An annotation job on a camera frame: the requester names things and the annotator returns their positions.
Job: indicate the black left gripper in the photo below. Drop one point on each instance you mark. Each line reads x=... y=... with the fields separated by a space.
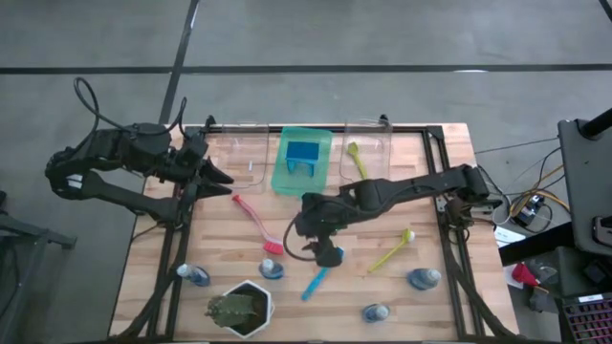
x=184 y=176

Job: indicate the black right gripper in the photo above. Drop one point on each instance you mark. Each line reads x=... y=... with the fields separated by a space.
x=322 y=212

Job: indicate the blue dish brush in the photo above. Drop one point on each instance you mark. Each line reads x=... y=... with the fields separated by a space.
x=313 y=286

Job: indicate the red dish brush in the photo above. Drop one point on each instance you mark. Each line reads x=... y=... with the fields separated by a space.
x=273 y=247

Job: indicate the blue Dawn dish soap bottle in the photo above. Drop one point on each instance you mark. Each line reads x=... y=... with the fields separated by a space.
x=196 y=276
x=271 y=270
x=375 y=313
x=423 y=279

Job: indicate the green dish brush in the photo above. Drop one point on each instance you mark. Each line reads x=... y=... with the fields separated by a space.
x=357 y=160
x=389 y=252

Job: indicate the blue sponge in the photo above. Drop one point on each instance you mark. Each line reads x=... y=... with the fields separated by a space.
x=302 y=151

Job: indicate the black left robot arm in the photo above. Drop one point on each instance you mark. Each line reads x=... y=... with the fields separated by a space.
x=119 y=200

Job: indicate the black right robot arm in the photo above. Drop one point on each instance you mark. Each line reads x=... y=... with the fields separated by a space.
x=421 y=184

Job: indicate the clear plastic bin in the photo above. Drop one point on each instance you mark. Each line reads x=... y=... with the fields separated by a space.
x=378 y=157
x=253 y=143

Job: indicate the teal plastic bin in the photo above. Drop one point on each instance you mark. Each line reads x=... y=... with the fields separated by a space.
x=299 y=184

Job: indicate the succulent in white hexagonal pot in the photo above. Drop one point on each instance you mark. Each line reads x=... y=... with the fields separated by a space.
x=232 y=310

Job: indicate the white paper sheet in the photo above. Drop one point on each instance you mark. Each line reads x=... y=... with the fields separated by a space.
x=508 y=235

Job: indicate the grey metal stand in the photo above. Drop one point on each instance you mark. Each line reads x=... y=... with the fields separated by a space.
x=28 y=234

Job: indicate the red object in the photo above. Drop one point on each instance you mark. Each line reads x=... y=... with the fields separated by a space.
x=523 y=274

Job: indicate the blue power adapter box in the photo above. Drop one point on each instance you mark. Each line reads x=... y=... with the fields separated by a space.
x=526 y=212

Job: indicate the black bar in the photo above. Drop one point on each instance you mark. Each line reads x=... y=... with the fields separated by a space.
x=535 y=246

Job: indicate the backlit keyboard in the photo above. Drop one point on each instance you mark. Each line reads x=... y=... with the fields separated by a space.
x=590 y=320

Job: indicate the black pole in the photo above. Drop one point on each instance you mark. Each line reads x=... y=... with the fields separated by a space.
x=597 y=125

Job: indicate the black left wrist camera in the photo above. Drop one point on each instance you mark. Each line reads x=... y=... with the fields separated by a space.
x=193 y=148

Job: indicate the black metal table frame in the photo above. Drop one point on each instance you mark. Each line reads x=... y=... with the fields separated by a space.
x=411 y=128

